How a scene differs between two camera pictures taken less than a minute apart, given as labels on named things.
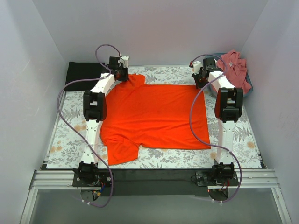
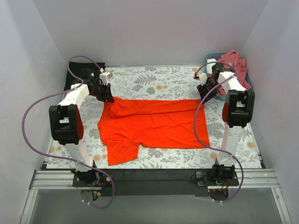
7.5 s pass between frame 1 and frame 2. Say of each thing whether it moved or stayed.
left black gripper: moved
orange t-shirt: moved
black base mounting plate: stayed
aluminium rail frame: stayed
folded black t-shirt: stayed
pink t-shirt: stayed
